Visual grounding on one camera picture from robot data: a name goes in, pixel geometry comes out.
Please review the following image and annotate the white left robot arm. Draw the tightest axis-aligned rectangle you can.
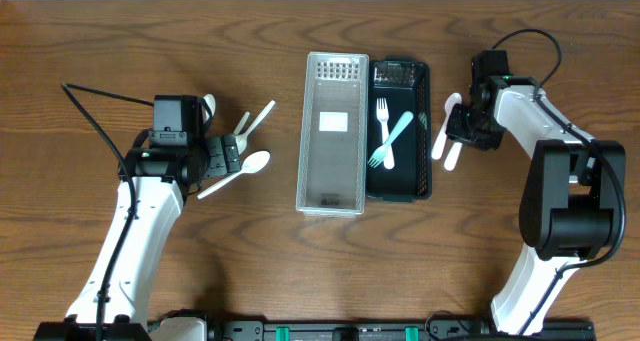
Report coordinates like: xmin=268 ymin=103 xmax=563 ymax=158
xmin=66 ymin=133 xmax=240 ymax=325

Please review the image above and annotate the dark green plastic basket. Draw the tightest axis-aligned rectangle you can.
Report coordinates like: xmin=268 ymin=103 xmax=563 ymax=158
xmin=365 ymin=57 xmax=432 ymax=203

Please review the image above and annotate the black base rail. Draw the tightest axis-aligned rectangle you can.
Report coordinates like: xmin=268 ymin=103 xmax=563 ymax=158
xmin=32 ymin=309 xmax=597 ymax=341

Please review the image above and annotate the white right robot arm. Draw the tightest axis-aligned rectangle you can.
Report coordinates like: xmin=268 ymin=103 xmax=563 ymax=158
xmin=446 ymin=75 xmax=626 ymax=336

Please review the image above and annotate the mint green plastic fork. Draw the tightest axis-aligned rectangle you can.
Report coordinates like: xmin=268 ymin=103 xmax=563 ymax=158
xmin=367 ymin=111 xmax=414 ymax=168

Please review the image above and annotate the white plastic fork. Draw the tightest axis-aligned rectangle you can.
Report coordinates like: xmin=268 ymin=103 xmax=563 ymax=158
xmin=376 ymin=98 xmax=395 ymax=170

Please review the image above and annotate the thin white spoon long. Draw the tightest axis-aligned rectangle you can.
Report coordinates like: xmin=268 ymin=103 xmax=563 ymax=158
xmin=243 ymin=100 xmax=276 ymax=144

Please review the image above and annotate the thick white plastic spoon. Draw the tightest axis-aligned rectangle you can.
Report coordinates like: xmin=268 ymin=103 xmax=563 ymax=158
xmin=431 ymin=93 xmax=462 ymax=160

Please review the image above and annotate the clear plastic basket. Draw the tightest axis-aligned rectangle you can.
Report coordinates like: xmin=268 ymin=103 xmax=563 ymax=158
xmin=296 ymin=52 xmax=369 ymax=218

